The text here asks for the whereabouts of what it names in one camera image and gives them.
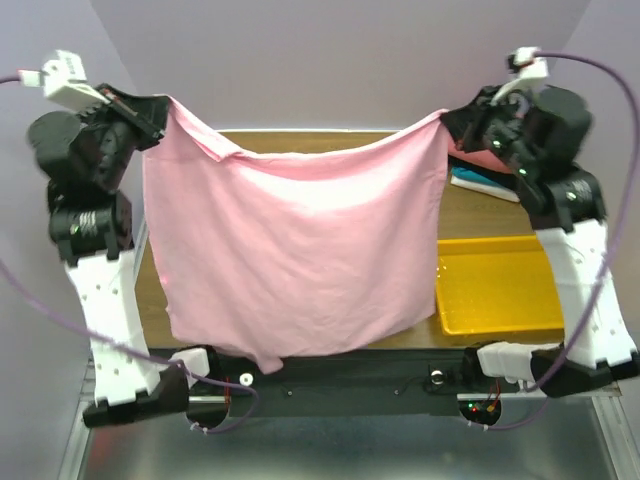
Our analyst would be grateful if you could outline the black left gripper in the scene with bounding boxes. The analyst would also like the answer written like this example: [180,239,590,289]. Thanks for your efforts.
[79,81,172,186]

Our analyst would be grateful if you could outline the light pink t-shirt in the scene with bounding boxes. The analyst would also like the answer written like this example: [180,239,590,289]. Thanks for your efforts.
[143,101,449,373]

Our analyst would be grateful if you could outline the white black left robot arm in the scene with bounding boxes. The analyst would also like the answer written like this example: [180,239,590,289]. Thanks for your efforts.
[27,84,223,428]

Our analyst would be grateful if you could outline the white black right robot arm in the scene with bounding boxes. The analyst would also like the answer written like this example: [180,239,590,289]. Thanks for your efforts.
[440,86,639,398]

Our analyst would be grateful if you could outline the folded salmon red t-shirt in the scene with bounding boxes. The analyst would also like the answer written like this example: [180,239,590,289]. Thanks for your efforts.
[448,141,511,174]

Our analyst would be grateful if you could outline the folded teal t-shirt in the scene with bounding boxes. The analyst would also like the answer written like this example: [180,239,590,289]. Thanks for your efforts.
[451,167,516,192]

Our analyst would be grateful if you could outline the yellow plastic tray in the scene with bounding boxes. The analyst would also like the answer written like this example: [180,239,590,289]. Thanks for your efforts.
[436,235,563,336]

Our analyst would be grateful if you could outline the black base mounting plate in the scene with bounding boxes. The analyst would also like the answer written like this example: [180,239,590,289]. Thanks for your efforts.
[187,349,517,425]

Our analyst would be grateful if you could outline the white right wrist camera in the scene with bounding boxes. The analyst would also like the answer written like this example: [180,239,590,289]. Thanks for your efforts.
[490,47,549,106]

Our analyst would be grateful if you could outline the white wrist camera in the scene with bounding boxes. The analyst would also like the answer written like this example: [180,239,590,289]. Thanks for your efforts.
[18,49,110,112]
[490,47,549,106]

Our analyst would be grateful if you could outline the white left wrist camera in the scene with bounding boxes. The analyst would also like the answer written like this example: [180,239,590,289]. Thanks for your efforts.
[18,49,110,112]

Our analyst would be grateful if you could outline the aluminium left side rail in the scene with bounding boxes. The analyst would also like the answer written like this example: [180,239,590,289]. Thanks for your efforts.
[133,218,148,281]

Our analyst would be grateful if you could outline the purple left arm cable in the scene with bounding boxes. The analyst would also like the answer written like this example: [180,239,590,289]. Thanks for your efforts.
[0,74,261,435]

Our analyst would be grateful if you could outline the aluminium front frame rail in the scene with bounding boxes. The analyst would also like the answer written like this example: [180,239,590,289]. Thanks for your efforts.
[79,349,624,406]

